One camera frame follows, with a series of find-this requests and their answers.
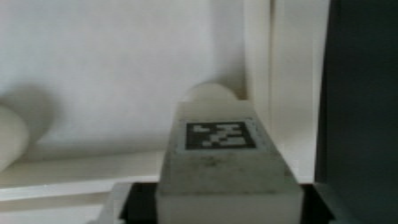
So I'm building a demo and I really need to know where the white table leg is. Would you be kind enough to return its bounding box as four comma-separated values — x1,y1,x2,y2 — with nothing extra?
156,83,304,224

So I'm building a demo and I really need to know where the white square table top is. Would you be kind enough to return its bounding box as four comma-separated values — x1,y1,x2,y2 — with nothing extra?
0,0,274,224

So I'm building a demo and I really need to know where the white obstacle fence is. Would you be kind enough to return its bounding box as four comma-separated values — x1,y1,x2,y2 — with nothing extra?
270,0,331,183

